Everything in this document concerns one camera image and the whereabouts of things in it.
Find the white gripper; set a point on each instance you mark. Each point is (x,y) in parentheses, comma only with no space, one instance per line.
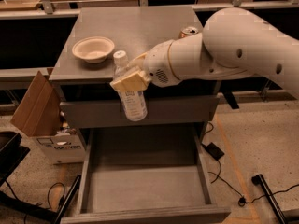
(158,62)

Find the clear plastic water bottle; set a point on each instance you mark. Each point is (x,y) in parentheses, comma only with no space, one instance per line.
(133,102)

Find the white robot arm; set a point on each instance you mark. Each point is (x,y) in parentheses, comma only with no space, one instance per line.
(233,44)

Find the grey drawer cabinet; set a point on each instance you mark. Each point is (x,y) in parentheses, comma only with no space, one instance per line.
(133,29)

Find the open grey middle drawer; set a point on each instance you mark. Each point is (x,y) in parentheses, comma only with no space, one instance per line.
(146,175)

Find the white paper bowl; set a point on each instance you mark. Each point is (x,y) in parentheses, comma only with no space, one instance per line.
(93,49)

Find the gold soda can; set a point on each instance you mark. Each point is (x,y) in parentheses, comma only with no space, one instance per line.
(188,31)

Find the black power adapter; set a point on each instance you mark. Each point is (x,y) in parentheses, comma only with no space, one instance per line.
(213,151)

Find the open cardboard box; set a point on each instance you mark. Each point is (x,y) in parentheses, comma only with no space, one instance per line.
(39,117)

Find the black metal leg left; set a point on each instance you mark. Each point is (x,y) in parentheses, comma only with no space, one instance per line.
(68,199)

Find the black metal leg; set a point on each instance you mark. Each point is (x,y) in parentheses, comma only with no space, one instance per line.
(258,180)
(68,199)

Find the black bin left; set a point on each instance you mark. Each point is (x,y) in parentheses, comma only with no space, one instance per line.
(11,153)

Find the black metal leg right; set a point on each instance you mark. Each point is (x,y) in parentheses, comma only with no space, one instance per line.
(258,180)

